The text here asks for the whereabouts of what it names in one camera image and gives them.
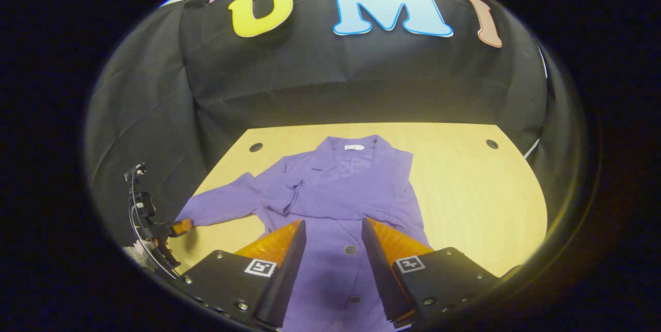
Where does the purple corduroy shirt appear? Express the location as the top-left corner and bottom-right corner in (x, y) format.
(176, 135), (432, 332)

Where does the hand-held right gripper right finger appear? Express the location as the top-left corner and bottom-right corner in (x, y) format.
(361, 217), (522, 328)

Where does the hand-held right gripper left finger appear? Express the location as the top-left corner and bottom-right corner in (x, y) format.
(178, 220), (307, 328)

